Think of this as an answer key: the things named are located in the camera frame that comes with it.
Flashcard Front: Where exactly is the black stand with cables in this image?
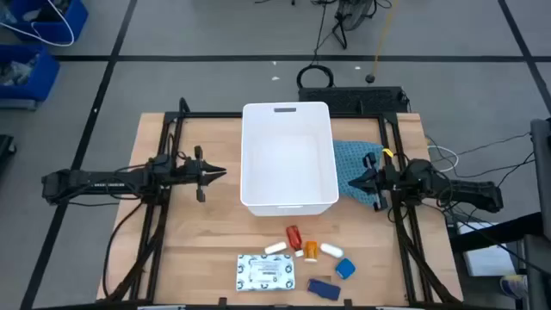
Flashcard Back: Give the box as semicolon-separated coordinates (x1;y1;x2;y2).
331;0;382;51

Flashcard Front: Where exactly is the teal patterned cloth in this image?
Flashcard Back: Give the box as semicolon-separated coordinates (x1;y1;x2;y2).
332;139;387;208

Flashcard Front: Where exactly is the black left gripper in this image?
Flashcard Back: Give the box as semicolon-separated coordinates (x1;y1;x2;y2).
183;145;228;203

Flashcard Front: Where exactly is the black coiled cable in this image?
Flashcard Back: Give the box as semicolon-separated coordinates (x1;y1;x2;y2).
295;0;336;91

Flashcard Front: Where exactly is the black perforated case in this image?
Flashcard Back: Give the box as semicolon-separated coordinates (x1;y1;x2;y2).
298;85;410;115

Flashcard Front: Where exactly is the white perforated plastic basket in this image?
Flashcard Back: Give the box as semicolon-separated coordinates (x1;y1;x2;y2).
239;101;340;217

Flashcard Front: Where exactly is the navy blue pouch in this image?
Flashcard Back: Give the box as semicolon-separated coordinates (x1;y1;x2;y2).
306;278;342;301

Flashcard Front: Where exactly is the yellow cord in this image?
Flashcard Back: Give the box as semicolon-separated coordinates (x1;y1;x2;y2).
370;0;400;78

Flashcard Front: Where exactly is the white patterned box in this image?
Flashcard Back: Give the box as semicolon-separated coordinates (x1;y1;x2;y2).
235;253;297;293

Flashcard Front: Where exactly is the slim white gauze roll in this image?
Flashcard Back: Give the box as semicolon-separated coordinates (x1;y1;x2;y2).
263;241;288;256

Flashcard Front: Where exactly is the black metal stand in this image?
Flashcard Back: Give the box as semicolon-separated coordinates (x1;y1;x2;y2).
447;118;551;310

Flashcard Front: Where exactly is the red bottle with white cap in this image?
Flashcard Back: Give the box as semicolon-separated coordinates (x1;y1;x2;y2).
285;225;305;258

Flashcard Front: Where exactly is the black aluminium table frame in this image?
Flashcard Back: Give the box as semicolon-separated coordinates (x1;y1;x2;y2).
101;97;464;307

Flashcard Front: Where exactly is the person's shoe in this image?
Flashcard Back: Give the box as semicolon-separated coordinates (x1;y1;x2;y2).
499;274;529;300

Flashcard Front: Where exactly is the thin white cable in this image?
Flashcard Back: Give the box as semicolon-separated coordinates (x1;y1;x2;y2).
425;144;461;173

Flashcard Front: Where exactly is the blue round case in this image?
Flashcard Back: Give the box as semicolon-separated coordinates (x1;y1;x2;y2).
335;257;357;281

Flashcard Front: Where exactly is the white looped cable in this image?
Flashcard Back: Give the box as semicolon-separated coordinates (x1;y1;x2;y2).
0;0;76;47

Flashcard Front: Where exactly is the white small capsule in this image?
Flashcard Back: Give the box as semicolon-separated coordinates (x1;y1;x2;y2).
319;242;345;259

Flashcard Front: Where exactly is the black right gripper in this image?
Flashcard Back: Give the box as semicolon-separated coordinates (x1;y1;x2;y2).
348;152;399;212

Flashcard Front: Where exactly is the blue storage bin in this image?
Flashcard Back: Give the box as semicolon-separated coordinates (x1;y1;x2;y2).
7;0;90;46
0;44;61;111

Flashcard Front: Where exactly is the orange pill bottle white cap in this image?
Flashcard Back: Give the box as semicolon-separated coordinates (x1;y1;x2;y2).
303;240;319;264

